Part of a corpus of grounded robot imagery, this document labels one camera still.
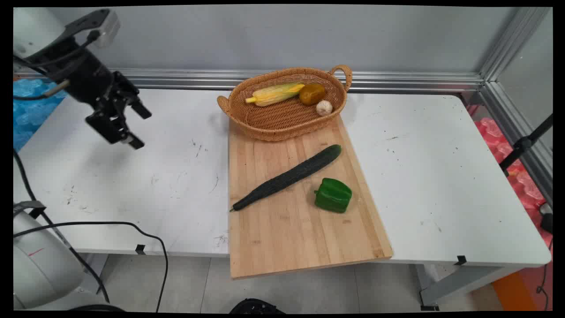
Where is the black round object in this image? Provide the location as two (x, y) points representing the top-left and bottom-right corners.
(229, 298), (286, 314)

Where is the aluminium frame post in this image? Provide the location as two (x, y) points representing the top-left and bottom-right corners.
(479, 7), (553, 206)

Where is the dark green cucumber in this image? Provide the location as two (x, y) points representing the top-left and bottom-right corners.
(230, 144), (342, 212)

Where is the orange floor tape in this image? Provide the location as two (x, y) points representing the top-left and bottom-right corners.
(491, 271), (538, 311)

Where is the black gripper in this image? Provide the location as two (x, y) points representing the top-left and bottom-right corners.
(41, 44), (153, 150)

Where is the thin black floor cable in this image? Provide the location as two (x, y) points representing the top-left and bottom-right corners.
(536, 238), (553, 310)

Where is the grey table leg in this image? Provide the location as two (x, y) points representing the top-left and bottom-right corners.
(77, 253), (109, 294)
(415, 264), (524, 311)

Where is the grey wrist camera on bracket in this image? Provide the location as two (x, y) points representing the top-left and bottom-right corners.
(26, 9), (121, 62)

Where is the orange brown round fruit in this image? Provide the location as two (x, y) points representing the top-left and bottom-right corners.
(299, 83), (326, 106)

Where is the aluminium frame rail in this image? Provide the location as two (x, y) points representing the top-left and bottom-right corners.
(13, 68), (485, 94)

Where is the black velcro cable strap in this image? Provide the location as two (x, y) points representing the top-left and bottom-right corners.
(13, 201), (47, 220)

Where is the green bell pepper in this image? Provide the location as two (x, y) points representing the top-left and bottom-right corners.
(314, 178), (353, 214)

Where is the black tripod stand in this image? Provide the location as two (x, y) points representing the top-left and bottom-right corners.
(499, 114), (553, 177)

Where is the red foam mat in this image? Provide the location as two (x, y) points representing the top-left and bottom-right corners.
(467, 104), (553, 310)

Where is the woven wicker basket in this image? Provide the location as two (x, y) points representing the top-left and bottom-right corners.
(217, 65), (353, 142)

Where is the wooden cutting board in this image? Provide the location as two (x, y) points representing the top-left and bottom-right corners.
(228, 114), (393, 280)

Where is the black power adapter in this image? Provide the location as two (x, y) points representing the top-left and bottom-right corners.
(540, 202), (553, 235)

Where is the yellow corn cob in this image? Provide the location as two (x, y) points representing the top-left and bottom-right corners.
(245, 83), (305, 107)

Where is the blue foam mat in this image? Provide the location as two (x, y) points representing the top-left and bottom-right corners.
(13, 78), (68, 151)

